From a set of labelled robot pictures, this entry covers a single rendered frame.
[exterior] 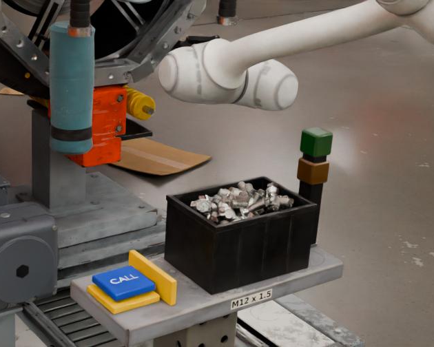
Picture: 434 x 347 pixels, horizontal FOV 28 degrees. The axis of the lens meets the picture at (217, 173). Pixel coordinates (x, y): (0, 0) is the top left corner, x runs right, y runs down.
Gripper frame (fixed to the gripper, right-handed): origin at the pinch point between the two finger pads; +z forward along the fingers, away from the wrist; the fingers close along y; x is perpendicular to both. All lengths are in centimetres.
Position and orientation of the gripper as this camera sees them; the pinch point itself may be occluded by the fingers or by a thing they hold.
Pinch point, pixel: (171, 46)
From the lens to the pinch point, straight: 205.2
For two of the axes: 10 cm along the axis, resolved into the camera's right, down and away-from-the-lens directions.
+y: 6.1, -7.7, 1.6
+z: -6.0, -3.3, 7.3
